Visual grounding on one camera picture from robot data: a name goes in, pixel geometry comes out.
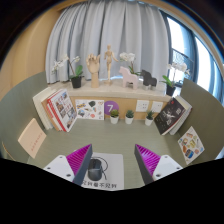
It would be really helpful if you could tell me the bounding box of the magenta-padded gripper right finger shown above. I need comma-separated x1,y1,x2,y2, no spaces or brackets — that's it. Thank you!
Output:
133,143,184,186

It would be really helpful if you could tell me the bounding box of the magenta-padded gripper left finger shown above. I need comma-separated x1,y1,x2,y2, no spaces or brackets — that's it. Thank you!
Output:
43,143,94,187

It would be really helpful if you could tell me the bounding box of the white printed mouse pad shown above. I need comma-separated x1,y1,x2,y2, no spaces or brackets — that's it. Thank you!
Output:
79,152,125,191

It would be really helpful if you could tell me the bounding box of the colourful sticker sheet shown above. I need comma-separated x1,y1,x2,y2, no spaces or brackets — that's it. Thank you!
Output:
177,125,205,166

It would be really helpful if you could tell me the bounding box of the beige book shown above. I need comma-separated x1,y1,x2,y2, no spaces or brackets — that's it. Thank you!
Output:
17,117,48,159

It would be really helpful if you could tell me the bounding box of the small plant in white pot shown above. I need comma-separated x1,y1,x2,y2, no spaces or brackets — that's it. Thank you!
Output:
144,110,155,127
124,109,135,125
109,109,120,125

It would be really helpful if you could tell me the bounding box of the black book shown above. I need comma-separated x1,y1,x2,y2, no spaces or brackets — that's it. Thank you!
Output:
153,97,187,136

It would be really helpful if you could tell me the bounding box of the red book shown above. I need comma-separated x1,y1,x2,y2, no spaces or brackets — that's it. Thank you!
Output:
46,96,69,133

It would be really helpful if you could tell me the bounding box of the brown book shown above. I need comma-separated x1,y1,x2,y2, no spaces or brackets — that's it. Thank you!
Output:
41,96,61,132

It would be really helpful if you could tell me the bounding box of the white picture-cover book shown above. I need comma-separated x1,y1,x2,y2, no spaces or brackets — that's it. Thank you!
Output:
49,88,78,133

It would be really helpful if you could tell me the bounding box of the thick white book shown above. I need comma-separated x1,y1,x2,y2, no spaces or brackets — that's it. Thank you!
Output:
32,86,58,131

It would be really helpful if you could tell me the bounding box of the white sticker card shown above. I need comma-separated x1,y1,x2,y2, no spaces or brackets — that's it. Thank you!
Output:
74,99,105,121

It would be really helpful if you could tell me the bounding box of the grey felt partition panel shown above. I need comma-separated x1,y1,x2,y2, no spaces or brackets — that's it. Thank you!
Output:
0,71,51,161
179,78,224,161

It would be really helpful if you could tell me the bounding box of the white orchid in black pot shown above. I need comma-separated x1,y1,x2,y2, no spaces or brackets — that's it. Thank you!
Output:
159,61,190,97
50,54,85,89

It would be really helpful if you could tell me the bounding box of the purple round number sign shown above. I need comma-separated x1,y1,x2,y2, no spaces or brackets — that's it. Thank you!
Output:
103,100,120,116

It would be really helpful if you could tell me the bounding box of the black horse figure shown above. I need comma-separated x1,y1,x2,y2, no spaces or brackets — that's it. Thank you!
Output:
140,69,158,90

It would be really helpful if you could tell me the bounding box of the light wooden ledge shelf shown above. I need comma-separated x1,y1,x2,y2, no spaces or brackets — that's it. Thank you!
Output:
49,79,173,121

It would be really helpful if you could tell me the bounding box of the pink horse figure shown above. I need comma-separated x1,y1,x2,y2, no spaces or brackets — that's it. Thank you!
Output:
118,65,140,90

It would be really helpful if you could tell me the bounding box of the wooden hand model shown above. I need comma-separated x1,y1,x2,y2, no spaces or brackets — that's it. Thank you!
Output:
85,53,101,89

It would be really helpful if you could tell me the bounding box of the white orchid plant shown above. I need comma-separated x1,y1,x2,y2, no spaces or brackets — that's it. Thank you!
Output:
119,51,141,76

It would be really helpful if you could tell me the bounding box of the grey curtain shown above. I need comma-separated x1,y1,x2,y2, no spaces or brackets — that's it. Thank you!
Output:
44,0,171,84

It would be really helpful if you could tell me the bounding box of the white wall socket plate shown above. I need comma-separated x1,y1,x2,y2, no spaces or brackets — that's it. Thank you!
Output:
150,101,164,114
135,99,150,113

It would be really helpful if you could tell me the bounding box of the window with dark frame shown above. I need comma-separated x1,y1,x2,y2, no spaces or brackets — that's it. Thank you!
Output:
159,9,224,104

